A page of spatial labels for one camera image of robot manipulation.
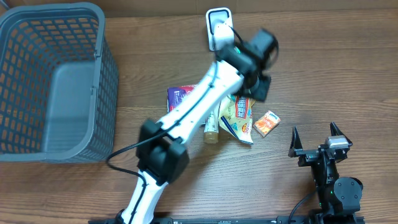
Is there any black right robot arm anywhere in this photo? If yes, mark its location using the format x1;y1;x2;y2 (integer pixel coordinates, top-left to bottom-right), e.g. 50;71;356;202
287;122;365;224

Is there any red purple pouch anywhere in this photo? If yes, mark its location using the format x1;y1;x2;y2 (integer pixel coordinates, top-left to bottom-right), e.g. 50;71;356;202
167;85;196;112

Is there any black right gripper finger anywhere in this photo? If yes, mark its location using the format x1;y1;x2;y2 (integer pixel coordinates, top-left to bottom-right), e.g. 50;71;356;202
330;122;353;145
288;126;303;157

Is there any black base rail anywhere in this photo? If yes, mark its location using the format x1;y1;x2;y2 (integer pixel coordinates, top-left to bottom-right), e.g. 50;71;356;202
88;216;366;224

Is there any yellow snack bag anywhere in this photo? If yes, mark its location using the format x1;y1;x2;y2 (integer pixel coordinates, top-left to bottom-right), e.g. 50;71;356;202
218;95;256;145

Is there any white tube gold cap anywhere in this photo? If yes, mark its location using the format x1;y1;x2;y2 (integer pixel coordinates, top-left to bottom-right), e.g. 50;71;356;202
204;111;219;144

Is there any white barcode scanner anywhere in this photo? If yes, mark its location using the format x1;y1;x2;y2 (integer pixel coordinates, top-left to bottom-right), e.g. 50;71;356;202
205;7;234;52

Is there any small orange juice carton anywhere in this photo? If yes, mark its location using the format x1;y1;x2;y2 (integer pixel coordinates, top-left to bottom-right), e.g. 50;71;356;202
254;111;281;137

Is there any grey plastic basket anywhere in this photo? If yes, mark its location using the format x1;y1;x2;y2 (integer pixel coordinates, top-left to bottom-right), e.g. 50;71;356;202
1;2;119;163

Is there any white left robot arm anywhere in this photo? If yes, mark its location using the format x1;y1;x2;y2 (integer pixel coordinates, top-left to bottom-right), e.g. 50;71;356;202
118;29;279;223

